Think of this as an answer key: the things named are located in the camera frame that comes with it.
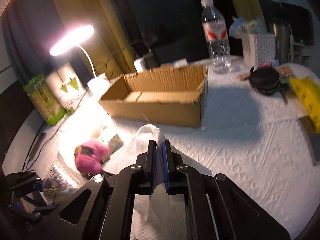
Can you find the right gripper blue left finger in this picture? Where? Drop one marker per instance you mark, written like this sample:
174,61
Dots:
150,163

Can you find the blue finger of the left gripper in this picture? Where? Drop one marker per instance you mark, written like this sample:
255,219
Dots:
38,186
22,206

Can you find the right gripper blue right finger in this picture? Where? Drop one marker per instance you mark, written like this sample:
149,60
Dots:
169,163

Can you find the cotton swab bag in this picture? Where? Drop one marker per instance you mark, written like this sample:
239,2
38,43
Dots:
60,183

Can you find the white paper towel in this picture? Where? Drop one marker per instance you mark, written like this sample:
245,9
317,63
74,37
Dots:
156,216

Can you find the pink plush toy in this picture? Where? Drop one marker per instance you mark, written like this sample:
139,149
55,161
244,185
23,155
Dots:
90,156

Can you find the brown cardboard box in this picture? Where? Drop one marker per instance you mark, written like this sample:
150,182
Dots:
167,95

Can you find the white textured table cloth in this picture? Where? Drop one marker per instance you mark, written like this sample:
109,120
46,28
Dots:
255,140

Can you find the white desk lamp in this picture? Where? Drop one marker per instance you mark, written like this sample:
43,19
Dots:
74,38

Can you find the green paper cup pack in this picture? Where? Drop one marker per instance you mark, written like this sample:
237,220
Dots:
44,100

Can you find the white charger plug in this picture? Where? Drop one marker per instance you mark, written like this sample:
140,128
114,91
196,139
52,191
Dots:
140,65

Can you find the black round zip case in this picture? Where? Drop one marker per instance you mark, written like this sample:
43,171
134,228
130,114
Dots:
265,80

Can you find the clear water bottle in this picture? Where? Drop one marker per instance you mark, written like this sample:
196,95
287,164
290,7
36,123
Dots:
216,34

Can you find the white perforated basket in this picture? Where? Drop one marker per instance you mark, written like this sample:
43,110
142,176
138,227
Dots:
258,49

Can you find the checkered card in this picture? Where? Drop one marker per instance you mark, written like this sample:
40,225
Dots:
284,72

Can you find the yellow plastic bag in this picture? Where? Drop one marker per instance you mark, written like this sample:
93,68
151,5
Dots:
307,91

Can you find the yellow curtain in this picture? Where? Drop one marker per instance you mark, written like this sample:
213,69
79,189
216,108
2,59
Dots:
108,47

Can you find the steel thermos cup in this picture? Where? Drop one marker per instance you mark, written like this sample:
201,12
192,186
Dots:
284,42

